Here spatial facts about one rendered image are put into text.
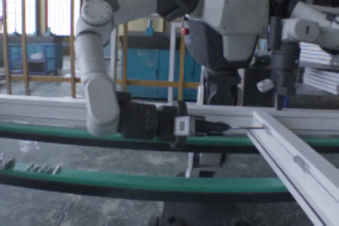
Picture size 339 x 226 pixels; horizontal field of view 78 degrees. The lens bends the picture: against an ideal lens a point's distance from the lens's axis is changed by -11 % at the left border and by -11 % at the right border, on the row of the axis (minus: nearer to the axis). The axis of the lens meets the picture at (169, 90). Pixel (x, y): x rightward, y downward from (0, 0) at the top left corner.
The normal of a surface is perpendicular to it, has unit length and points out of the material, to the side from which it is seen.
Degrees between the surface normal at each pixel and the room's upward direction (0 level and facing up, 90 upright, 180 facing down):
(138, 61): 90
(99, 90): 54
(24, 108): 90
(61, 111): 90
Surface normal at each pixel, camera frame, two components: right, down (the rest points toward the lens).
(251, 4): 0.35, 0.36
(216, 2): -0.40, 0.24
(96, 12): 0.27, -0.38
